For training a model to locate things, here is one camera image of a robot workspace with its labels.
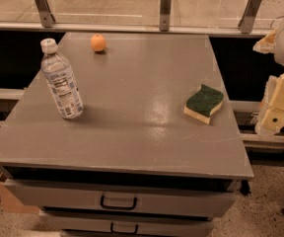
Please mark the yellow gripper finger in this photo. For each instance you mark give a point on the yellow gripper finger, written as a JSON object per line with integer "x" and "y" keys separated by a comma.
{"x": 266, "y": 44}
{"x": 270, "y": 119}

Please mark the grey drawer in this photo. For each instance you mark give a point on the grey drawer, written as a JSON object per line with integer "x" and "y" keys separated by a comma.
{"x": 129, "y": 225}
{"x": 121, "y": 199}

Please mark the clear plastic water bottle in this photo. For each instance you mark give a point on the clear plastic water bottle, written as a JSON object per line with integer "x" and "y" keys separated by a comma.
{"x": 60, "y": 79}

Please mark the cardboard box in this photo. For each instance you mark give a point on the cardboard box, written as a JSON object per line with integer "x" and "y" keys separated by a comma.
{"x": 10, "y": 203}

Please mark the orange fruit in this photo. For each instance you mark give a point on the orange fruit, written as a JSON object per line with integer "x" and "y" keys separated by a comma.
{"x": 98, "y": 43}

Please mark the middle metal bracket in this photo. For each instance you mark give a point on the middle metal bracket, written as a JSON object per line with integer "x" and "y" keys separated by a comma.
{"x": 165, "y": 15}

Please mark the lower grey drawer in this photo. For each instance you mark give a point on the lower grey drawer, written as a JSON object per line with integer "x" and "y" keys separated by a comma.
{"x": 129, "y": 225}

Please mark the metal window rail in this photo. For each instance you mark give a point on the metal window rail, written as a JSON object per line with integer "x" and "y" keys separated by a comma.
{"x": 86, "y": 28}

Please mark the green yellow sponge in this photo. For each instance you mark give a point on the green yellow sponge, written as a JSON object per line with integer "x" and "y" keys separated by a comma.
{"x": 204, "y": 104}

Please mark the upper grey drawer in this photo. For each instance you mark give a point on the upper grey drawer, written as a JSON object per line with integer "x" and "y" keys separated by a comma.
{"x": 121, "y": 199}

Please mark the left metal bracket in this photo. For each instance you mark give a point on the left metal bracket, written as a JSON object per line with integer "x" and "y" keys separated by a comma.
{"x": 46, "y": 17}

